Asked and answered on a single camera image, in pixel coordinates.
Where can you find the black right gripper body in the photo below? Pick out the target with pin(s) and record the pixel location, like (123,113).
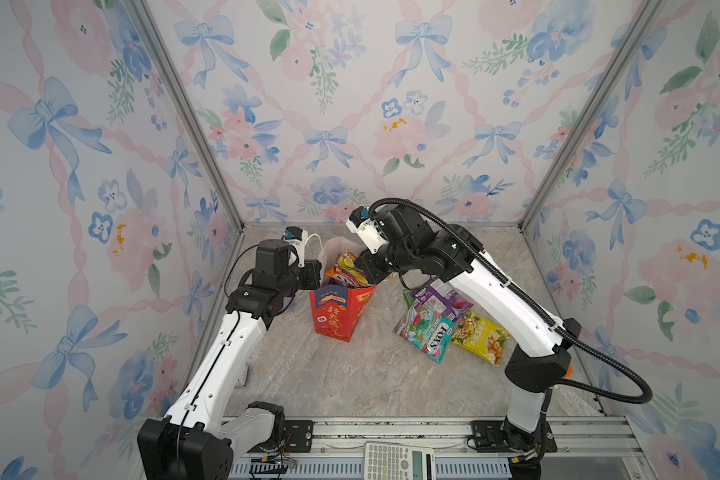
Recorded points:
(387,264)

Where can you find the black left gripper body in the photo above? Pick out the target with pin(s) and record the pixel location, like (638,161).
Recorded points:
(299,279)

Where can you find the purple snack packet back label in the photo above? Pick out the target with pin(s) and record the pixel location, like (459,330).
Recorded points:
(441,299)

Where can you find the orange snack packet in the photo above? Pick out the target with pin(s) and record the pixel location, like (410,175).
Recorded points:
(344,272)

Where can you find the red paper gift bag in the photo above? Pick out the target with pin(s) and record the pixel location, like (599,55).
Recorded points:
(336,310)

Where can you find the pink fruit candy packet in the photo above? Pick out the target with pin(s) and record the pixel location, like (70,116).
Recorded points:
(427,330)

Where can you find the yellow nut snack packet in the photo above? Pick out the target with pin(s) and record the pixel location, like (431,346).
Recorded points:
(481,337)

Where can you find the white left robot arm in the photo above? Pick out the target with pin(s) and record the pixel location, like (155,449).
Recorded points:
(222,366)

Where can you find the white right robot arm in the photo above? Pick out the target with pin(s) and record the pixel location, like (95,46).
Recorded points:
(540,359)

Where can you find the green noodle snack packet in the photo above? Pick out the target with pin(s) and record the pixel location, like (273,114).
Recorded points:
(408,298)

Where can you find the white calculator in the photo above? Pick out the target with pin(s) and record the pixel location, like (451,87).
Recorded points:
(388,461)

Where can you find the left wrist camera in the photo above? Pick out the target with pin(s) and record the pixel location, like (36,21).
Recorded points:
(299,239)

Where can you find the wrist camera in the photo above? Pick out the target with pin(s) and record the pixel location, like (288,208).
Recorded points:
(367,230)
(299,239)

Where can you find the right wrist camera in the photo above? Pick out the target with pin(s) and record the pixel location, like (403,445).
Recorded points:
(367,230)

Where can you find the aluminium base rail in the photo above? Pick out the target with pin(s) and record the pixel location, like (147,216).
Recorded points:
(333,448)

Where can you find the aluminium left corner post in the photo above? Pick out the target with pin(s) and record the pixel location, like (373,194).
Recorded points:
(156,47)

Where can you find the aluminium corner post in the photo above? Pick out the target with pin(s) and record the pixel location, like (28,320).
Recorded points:
(156,47)
(617,66)

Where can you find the aluminium right corner post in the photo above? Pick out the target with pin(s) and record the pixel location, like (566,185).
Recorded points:
(617,66)

